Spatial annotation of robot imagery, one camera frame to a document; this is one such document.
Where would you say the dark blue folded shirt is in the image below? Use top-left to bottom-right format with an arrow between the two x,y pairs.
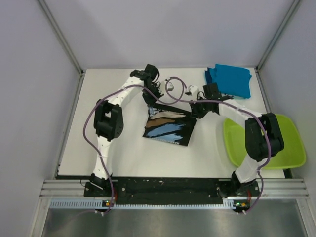
204,68 -> 217,84

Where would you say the light teal folded shirt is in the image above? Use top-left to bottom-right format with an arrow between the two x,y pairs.
227,94 -> 243,100

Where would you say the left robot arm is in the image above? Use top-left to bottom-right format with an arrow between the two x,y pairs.
90,64 -> 163,196

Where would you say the light blue cable duct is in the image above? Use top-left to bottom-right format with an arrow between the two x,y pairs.
49,199 -> 241,210

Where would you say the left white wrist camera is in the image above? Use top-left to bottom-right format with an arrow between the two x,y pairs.
164,78 -> 174,91

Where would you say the top blue folded shirt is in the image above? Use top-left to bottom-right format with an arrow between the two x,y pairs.
209,64 -> 252,99

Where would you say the aluminium frame post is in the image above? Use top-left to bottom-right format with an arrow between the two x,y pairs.
255,0 -> 302,73
36,0 -> 84,75

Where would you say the green plastic basin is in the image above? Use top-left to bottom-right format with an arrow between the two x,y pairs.
223,114 -> 306,169

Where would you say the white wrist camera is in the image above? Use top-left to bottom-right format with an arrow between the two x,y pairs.
185,85 -> 199,97
164,78 -> 174,91

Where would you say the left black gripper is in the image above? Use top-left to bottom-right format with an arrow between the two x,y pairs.
141,83 -> 163,106

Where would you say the black t shirt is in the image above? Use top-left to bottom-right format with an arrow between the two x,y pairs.
143,104 -> 197,146

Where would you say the right aluminium frame post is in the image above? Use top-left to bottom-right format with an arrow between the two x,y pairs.
255,0 -> 302,73

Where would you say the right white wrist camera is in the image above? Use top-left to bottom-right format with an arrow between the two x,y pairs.
185,85 -> 199,97

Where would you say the left aluminium frame post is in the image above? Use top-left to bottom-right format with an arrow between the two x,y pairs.
36,0 -> 84,75

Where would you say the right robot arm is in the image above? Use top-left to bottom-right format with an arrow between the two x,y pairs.
186,83 -> 285,196

